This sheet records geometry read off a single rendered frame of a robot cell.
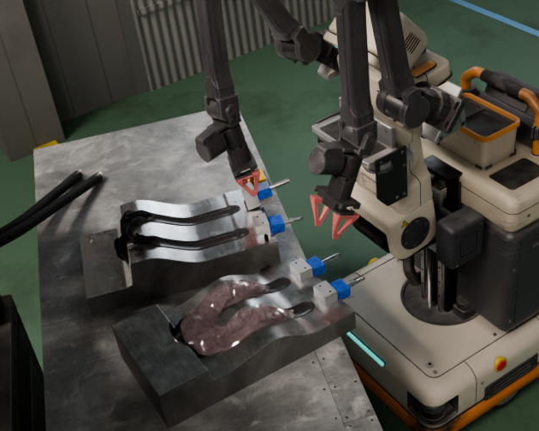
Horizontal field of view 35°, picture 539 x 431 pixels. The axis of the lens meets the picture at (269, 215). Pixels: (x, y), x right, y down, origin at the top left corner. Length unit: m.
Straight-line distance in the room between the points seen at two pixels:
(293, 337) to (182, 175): 0.87
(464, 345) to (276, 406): 0.97
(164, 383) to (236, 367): 0.16
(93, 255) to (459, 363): 1.14
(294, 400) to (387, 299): 1.03
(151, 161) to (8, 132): 1.81
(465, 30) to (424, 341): 2.74
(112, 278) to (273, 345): 0.51
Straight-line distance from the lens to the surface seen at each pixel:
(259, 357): 1.93
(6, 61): 4.34
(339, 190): 1.97
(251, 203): 2.29
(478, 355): 2.72
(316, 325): 2.00
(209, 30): 2.12
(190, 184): 2.61
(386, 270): 3.00
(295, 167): 4.03
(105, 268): 2.28
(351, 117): 1.91
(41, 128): 4.53
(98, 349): 2.15
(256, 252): 2.20
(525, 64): 4.79
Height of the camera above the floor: 2.27
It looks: 37 degrees down
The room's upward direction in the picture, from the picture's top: 8 degrees counter-clockwise
